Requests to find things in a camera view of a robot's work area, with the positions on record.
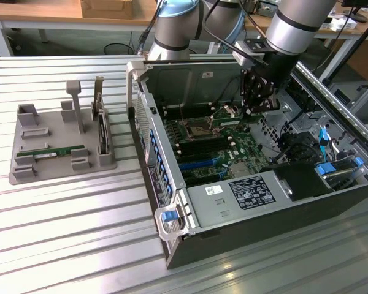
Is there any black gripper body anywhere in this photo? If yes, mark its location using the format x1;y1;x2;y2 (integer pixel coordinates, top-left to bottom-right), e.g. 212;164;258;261
251;50;301;92

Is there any green RAM stick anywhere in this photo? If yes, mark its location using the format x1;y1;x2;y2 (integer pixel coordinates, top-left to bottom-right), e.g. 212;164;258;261
220;115;262;127
17;145;87;159

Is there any perforated metal drive cage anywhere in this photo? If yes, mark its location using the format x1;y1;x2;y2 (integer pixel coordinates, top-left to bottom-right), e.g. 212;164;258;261
251;91;306;151

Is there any metal socket cover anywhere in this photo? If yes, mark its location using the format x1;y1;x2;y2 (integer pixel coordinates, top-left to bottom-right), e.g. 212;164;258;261
209;105;240;123

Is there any green motherboard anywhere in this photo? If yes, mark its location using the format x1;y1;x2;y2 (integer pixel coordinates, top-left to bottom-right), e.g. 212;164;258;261
161;104;273;188

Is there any grey metal device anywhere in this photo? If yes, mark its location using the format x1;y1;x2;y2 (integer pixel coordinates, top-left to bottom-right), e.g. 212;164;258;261
257;0;280;18

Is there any black RAM slot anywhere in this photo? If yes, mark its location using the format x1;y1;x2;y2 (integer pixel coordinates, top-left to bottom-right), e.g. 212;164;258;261
177;141;233;153
178;145;236;158
175;137;231;149
161;103;212;113
174;134;229;145
164;108;216;121

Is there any CPU socket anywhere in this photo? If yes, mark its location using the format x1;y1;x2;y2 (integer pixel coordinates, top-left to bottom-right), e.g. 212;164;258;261
183;118;216;142

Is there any thin metal locking lever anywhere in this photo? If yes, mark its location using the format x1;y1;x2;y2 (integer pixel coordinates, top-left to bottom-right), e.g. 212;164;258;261
178;102;188;125

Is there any silver chipset heatsink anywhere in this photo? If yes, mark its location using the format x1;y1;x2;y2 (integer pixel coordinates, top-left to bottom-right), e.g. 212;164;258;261
228;163;250;179

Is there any black tripod pole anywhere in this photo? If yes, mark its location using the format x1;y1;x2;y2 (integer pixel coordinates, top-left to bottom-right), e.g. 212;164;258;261
321;13;368;87

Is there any white flat box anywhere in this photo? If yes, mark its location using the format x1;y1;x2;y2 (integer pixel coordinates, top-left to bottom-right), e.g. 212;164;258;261
320;17;358;32

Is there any blue drive latch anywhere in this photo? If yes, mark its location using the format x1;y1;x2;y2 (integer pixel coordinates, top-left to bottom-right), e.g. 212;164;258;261
313;162;337;178

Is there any blue expansion slot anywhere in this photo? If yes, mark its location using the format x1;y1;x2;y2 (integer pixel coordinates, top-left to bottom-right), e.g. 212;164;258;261
178;157;215;173

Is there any black monitor stand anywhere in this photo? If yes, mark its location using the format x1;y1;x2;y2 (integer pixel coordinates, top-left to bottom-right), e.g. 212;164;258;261
340;0;368;23

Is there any black expansion slot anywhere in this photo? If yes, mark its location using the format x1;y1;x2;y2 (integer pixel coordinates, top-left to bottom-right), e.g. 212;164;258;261
183;173;226;187

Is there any grey power supply unit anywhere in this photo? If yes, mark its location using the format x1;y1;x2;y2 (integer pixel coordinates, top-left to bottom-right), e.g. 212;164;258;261
186;170;293;230

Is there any open black PC case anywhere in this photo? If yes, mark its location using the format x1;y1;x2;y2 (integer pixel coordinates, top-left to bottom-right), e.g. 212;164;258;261
134;55;368;271

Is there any blue case release latch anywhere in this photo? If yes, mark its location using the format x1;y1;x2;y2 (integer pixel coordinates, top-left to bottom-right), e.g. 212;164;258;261
160;209;177;222

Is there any black graphics card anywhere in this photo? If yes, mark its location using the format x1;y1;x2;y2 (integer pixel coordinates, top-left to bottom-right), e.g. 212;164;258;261
90;75;112;156

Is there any brown cardboard box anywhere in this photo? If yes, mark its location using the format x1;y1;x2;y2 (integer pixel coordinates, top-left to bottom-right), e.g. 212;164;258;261
80;0;132;18

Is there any grey parts rack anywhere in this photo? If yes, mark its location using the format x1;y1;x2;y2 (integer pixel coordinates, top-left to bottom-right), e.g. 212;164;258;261
8;80;118;185

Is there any black wire loop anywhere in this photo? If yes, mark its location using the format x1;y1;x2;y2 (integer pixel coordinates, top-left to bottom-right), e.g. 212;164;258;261
214;76;243;105

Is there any wrist camera with black bracket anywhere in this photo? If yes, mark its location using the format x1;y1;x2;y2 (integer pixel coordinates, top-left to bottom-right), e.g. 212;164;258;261
232;39;268;67

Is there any black power cable bundle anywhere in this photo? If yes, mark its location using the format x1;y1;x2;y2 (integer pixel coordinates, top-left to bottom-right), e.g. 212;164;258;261
271;131;323;165

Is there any blue data wire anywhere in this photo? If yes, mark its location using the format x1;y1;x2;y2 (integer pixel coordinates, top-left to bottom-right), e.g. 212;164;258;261
318;126;329;165

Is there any wooden desk with white frame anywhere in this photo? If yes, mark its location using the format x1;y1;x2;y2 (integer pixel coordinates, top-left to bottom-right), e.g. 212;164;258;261
0;0;159;58
245;0;368;82

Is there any black camera cable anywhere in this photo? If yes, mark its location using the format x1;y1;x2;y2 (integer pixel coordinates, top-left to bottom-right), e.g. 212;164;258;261
202;0;269;67

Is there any black plastic duct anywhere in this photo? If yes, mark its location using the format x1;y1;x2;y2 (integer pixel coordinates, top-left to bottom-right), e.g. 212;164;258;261
261;160;335;202

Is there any black hanging robot cable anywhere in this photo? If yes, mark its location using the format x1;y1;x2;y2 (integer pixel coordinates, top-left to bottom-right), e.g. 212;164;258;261
137;0;168;56

